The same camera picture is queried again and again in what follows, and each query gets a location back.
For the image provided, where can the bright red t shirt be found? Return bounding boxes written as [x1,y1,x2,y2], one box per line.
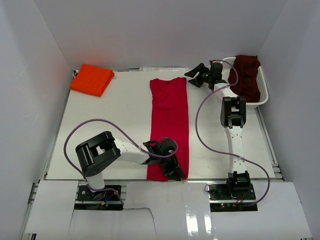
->
[149,77,190,175]

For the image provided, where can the folded orange t shirt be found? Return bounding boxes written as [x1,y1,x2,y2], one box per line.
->
[69,64,115,97]

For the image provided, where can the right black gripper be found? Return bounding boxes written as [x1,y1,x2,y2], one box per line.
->
[185,63,213,88]

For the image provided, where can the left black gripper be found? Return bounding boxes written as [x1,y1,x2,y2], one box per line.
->
[156,152,185,182]

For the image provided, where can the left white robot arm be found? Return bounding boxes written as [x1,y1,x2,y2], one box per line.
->
[75,131,186,200]

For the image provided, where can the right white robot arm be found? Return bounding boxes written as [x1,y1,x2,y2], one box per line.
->
[184,60,251,200]

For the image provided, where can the white printed label strip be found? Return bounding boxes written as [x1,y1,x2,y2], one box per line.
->
[139,67,189,72]

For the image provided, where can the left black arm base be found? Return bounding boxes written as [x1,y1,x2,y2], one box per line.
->
[74,185,123,211]

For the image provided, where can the dark maroon t shirt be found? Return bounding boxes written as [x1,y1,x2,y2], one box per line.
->
[228,55,261,103]

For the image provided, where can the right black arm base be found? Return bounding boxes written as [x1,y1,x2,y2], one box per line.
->
[204,183,258,213]

